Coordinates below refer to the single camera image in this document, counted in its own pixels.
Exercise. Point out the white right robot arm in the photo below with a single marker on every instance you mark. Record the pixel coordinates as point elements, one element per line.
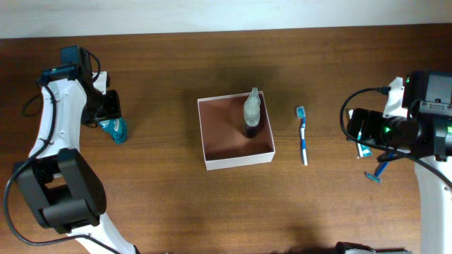
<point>416,125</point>

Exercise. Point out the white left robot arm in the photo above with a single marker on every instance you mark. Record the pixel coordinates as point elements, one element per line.
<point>60,188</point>

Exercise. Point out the blue disposable razor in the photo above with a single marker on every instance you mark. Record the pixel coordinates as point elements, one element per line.
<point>376,176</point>

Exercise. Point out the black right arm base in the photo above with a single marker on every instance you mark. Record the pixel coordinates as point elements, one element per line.
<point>355,248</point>

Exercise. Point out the white cardboard box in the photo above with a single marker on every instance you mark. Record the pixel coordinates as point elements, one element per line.
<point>224,144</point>

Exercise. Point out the blue white toothbrush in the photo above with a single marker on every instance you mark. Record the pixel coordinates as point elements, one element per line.
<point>301,115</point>

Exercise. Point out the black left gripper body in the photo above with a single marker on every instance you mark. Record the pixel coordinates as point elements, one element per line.
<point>103,105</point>

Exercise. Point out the clear spray bottle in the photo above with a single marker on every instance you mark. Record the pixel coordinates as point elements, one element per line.
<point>252,114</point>

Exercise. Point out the teal mouthwash bottle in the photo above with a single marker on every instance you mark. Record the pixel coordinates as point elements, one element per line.
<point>117,128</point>

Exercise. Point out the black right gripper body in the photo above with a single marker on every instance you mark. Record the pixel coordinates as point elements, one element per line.
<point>378,128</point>

